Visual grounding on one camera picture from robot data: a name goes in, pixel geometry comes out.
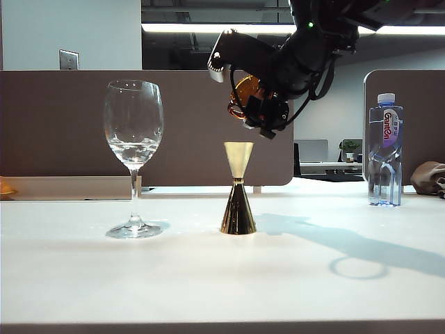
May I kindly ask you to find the orange object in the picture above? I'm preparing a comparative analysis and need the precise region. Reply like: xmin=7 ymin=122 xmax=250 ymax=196
xmin=0 ymin=176 xmax=18 ymax=201

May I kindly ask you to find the clear Ganten water bottle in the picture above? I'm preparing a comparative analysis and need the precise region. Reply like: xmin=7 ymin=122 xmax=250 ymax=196
xmin=367 ymin=93 xmax=405 ymax=208

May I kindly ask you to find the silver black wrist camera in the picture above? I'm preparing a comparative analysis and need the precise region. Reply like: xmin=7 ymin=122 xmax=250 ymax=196
xmin=207 ymin=29 xmax=280 ymax=84

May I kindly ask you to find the small potted plant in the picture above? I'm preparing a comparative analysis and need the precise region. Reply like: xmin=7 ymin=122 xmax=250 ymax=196
xmin=339 ymin=139 xmax=362 ymax=164

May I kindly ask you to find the black camera cable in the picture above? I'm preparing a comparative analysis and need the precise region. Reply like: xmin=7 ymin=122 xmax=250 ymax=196
xmin=282 ymin=64 xmax=337 ymax=132

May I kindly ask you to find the white background desk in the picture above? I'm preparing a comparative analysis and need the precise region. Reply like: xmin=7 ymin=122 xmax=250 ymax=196
xmin=299 ymin=161 xmax=364 ymax=175

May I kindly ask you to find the grey background screen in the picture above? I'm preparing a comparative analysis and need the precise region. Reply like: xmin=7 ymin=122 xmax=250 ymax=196
xmin=294 ymin=139 xmax=329 ymax=164

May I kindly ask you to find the silver wall switch plate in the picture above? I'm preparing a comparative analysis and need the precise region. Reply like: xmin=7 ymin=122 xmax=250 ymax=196
xmin=58 ymin=49 xmax=80 ymax=71

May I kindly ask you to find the wide brown desk partition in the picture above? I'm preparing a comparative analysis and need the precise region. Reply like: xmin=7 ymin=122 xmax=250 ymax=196
xmin=0 ymin=70 xmax=296 ymax=187

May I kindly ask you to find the small amber measuring cup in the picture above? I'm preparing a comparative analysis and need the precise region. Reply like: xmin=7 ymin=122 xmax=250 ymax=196
xmin=227 ymin=75 xmax=270 ymax=123

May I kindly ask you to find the beige cloth bag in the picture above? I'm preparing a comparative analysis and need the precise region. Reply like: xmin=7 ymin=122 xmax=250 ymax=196
xmin=410 ymin=161 xmax=445 ymax=200

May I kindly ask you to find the beige desk rail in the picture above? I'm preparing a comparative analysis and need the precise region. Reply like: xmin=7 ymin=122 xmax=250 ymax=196
xmin=0 ymin=175 xmax=143 ymax=202

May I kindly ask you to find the long ceiling light strip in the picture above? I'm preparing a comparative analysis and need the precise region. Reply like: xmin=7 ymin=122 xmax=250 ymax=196
xmin=140 ymin=23 xmax=445 ymax=35

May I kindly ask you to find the clear wine glass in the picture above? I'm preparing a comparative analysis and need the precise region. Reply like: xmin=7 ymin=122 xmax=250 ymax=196
xmin=103 ymin=79 xmax=165 ymax=240

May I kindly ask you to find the gold double jigger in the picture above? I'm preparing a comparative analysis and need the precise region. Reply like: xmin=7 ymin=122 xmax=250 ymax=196
xmin=219 ymin=141 xmax=257 ymax=235

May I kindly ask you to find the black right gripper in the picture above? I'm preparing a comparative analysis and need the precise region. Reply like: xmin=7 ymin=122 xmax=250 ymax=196
xmin=244 ymin=37 xmax=337 ymax=141

